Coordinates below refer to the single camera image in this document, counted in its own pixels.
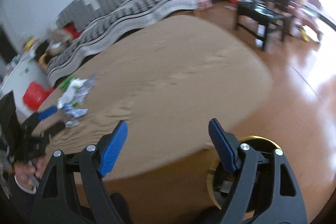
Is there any black coffee table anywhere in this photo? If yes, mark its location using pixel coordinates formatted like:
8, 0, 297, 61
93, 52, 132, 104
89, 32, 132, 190
234, 2, 293, 51

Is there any gold rimmed trash bin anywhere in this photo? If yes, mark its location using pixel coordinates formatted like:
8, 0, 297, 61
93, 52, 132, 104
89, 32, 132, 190
207, 135, 281, 209

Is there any red plastic stool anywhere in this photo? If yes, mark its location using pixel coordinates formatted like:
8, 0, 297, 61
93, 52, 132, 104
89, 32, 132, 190
22, 81, 54, 111

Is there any person's left hand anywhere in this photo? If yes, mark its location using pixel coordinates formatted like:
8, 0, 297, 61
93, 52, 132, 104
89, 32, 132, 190
14, 156, 47, 192

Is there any white cabinet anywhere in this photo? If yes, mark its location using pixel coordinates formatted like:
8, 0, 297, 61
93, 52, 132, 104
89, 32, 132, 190
1, 59, 51, 123

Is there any brown plush toy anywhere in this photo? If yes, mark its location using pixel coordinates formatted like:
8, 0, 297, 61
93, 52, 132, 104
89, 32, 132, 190
47, 28, 72, 56

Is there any green plastic toy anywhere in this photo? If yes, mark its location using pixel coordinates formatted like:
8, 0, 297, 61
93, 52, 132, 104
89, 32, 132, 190
60, 75, 74, 92

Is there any black white striped sofa cover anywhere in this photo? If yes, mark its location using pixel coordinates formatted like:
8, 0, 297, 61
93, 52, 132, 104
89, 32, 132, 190
46, 0, 198, 85

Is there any red pillow on sofa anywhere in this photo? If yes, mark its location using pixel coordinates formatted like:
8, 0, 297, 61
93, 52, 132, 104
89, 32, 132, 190
63, 22, 81, 40

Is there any white blue printed wrapper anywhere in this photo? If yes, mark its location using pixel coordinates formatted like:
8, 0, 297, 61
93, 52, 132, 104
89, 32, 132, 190
59, 75, 97, 128

